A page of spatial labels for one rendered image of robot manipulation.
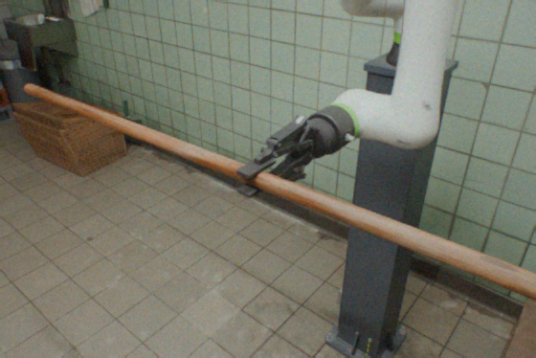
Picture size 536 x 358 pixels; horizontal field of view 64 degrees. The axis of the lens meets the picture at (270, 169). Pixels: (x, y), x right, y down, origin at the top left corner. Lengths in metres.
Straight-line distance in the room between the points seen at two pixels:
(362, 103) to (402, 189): 0.51
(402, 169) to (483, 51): 0.66
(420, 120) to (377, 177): 0.55
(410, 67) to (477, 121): 1.04
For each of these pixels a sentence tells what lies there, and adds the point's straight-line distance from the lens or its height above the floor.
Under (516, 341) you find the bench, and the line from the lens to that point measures 1.41.
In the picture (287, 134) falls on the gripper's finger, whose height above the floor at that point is 1.23.
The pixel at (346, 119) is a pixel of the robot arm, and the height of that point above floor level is 1.21.
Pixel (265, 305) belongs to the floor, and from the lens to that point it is 2.11.
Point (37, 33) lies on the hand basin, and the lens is 3.82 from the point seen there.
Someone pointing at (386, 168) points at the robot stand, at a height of 0.89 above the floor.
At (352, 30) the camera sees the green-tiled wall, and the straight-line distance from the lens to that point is 2.03.
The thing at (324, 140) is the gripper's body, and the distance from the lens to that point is 0.84.
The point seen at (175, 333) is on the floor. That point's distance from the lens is 2.05.
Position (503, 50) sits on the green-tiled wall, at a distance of 1.82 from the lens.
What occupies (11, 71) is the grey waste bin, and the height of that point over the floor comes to 0.41.
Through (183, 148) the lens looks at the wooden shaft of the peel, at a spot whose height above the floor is 1.18.
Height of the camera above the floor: 1.56
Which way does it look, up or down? 30 degrees down
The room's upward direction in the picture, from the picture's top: straight up
